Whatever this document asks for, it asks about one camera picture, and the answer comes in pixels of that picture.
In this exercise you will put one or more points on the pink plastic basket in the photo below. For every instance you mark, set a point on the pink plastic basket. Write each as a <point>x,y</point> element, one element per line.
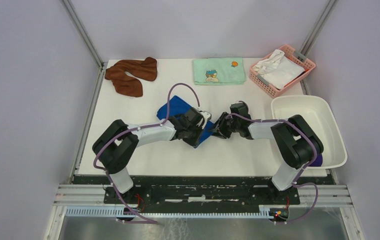
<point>292,55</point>

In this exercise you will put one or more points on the white slotted cable duct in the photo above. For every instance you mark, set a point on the white slotted cable duct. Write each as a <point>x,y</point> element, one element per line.
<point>122,212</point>

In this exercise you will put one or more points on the white plastic tub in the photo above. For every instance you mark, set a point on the white plastic tub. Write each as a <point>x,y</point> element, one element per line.
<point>318,114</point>

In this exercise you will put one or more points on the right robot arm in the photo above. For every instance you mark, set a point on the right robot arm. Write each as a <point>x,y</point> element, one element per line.
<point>297,143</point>

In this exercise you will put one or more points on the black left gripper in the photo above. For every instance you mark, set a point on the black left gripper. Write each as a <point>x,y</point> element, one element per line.
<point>193,142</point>

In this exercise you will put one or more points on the white cloth in basket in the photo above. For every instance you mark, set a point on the white cloth in basket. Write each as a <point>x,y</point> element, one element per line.
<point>278,70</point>

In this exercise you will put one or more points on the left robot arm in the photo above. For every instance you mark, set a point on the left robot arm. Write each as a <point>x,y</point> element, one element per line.
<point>115,147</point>

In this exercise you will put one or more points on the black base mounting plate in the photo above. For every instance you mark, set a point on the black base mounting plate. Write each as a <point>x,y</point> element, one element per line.
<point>205,195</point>

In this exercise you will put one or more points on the mint green cartoon towel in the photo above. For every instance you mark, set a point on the mint green cartoon towel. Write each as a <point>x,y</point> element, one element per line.
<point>218,71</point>

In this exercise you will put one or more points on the blue towel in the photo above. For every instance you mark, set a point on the blue towel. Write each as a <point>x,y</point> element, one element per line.
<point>179,107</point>

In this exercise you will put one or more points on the aluminium frame rail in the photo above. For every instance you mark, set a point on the aluminium frame rail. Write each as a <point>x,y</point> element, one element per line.
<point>329,196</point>

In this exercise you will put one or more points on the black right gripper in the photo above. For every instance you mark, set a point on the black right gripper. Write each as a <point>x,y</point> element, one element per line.
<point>220,131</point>

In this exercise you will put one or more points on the brown towel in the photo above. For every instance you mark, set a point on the brown towel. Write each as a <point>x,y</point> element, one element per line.
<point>126,75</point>

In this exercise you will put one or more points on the purple towel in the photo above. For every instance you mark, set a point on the purple towel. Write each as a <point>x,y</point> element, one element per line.
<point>318,162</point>

